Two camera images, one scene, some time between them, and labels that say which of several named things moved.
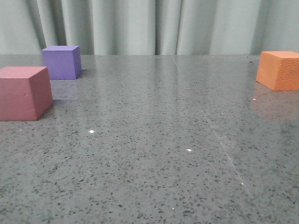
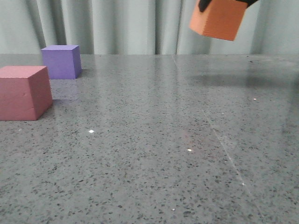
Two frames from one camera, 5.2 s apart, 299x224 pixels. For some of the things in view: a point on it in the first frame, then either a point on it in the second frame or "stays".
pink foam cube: (25, 93) stays
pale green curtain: (150, 27) stays
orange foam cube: (279, 70) -> (221, 19)
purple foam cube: (63, 62) stays
